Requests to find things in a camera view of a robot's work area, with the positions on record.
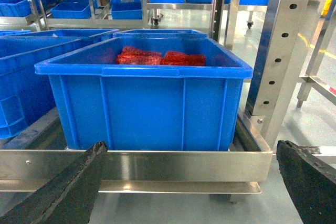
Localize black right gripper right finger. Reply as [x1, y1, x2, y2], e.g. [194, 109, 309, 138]
[276, 141, 335, 223]

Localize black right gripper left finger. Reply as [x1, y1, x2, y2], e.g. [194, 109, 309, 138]
[1, 142, 108, 223]

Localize stainless steel shelf rack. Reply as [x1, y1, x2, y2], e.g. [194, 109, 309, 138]
[1, 0, 323, 202]

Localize blue plastic bin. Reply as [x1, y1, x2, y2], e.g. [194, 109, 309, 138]
[1, 36, 82, 138]
[35, 37, 253, 151]

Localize blue bin behind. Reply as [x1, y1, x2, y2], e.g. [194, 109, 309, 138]
[113, 29, 208, 38]

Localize far steel shelf rack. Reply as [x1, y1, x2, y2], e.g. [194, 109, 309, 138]
[28, 0, 163, 30]

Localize red bubble wrap bags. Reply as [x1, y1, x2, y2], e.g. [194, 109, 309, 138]
[116, 46, 206, 67]

